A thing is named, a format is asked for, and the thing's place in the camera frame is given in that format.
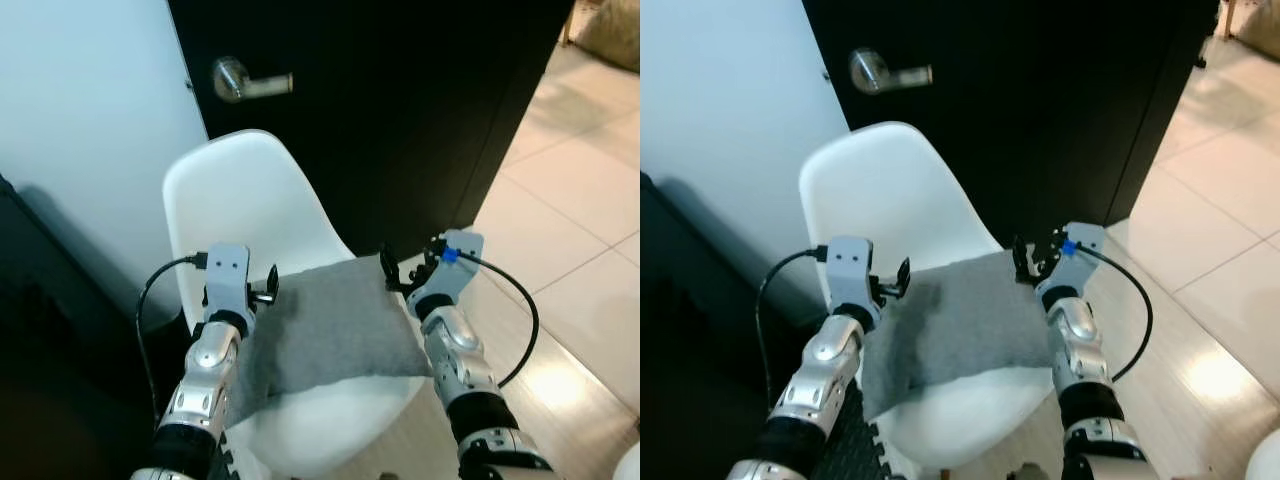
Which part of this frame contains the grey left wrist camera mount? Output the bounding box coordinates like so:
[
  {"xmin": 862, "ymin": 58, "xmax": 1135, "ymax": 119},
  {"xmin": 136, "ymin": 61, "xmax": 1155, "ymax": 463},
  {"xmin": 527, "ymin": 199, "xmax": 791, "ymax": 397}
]
[
  {"xmin": 826, "ymin": 236, "xmax": 878, "ymax": 311},
  {"xmin": 203, "ymin": 243, "xmax": 253, "ymax": 321}
]

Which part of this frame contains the beige floor cushion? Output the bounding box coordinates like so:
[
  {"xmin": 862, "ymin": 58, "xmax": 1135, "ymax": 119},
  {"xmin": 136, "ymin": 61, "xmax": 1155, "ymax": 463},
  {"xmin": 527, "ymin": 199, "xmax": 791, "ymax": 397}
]
[
  {"xmin": 1235, "ymin": 0, "xmax": 1280, "ymax": 61},
  {"xmin": 572, "ymin": 0, "xmax": 641, "ymax": 73}
]

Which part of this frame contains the black door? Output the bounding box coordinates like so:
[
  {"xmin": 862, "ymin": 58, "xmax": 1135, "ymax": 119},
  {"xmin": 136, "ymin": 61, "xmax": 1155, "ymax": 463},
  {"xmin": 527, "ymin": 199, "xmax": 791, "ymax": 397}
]
[
  {"xmin": 802, "ymin": 0, "xmax": 1223, "ymax": 251},
  {"xmin": 166, "ymin": 0, "xmax": 577, "ymax": 259}
]

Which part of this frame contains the white plastic shell chair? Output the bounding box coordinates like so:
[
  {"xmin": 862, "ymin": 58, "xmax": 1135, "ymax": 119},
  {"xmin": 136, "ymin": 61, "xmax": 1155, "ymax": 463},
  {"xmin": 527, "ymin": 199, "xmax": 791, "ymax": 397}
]
[
  {"xmin": 798, "ymin": 121, "xmax": 1063, "ymax": 473},
  {"xmin": 162, "ymin": 129, "xmax": 433, "ymax": 479}
]

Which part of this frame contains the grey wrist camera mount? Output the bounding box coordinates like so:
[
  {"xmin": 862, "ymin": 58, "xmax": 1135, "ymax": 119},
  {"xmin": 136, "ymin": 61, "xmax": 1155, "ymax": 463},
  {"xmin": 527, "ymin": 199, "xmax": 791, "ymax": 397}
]
[
  {"xmin": 1038, "ymin": 222, "xmax": 1106, "ymax": 293},
  {"xmin": 415, "ymin": 230, "xmax": 486, "ymax": 306},
  {"xmin": 203, "ymin": 243, "xmax": 253, "ymax": 321},
  {"xmin": 826, "ymin": 236, "xmax": 878, "ymax": 311}
]

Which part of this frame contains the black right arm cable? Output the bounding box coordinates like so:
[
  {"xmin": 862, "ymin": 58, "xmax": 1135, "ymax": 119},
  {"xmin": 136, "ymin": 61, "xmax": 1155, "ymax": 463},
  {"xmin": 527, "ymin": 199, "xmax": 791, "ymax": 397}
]
[
  {"xmin": 458, "ymin": 250, "xmax": 542, "ymax": 391},
  {"xmin": 1075, "ymin": 242, "xmax": 1155, "ymax": 384}
]

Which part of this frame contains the grey fabric cushion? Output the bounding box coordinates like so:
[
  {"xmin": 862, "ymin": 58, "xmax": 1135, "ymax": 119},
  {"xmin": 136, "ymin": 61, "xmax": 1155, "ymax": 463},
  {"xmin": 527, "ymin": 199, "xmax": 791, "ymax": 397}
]
[
  {"xmin": 228, "ymin": 255, "xmax": 433, "ymax": 426},
  {"xmin": 860, "ymin": 250, "xmax": 1061, "ymax": 419}
]

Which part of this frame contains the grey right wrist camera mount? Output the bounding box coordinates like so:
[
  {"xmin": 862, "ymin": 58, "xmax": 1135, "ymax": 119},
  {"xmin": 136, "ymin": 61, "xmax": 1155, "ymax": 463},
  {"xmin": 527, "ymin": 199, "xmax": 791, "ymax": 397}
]
[
  {"xmin": 1038, "ymin": 222, "xmax": 1106, "ymax": 293},
  {"xmin": 415, "ymin": 230, "xmax": 486, "ymax": 306}
]

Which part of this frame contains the silver door lever handle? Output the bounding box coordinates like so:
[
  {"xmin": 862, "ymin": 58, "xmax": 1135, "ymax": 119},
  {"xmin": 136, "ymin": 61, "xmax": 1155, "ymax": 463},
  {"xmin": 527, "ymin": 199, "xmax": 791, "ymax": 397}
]
[
  {"xmin": 849, "ymin": 47, "xmax": 935, "ymax": 96},
  {"xmin": 212, "ymin": 57, "xmax": 295, "ymax": 104}
]

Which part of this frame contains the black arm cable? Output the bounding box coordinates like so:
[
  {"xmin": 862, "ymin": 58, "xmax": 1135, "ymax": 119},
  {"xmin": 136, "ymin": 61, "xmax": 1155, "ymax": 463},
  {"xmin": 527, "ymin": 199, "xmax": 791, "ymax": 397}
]
[
  {"xmin": 458, "ymin": 250, "xmax": 542, "ymax": 391},
  {"xmin": 754, "ymin": 245, "xmax": 829, "ymax": 411},
  {"xmin": 1075, "ymin": 242, "xmax": 1155, "ymax": 384},
  {"xmin": 135, "ymin": 252, "xmax": 209, "ymax": 426}
]

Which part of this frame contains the dark cabinet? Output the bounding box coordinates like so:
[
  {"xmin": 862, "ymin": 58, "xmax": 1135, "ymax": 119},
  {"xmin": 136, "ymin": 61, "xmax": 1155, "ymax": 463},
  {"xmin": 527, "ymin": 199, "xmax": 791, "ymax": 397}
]
[
  {"xmin": 640, "ymin": 170, "xmax": 831, "ymax": 480},
  {"xmin": 0, "ymin": 172, "xmax": 191, "ymax": 480}
]

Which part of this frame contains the black foam floor mat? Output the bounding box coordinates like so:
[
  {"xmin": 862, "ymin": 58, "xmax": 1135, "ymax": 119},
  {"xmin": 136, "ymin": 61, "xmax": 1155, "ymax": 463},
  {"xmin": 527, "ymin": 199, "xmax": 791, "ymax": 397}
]
[
  {"xmin": 208, "ymin": 425, "xmax": 246, "ymax": 480},
  {"xmin": 825, "ymin": 385, "xmax": 906, "ymax": 480}
]

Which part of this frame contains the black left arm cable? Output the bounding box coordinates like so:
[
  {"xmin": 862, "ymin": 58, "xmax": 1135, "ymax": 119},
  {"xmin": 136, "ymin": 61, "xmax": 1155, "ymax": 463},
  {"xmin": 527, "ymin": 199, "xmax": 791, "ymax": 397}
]
[
  {"xmin": 754, "ymin": 245, "xmax": 829, "ymax": 411},
  {"xmin": 135, "ymin": 252, "xmax": 209, "ymax": 426}
]

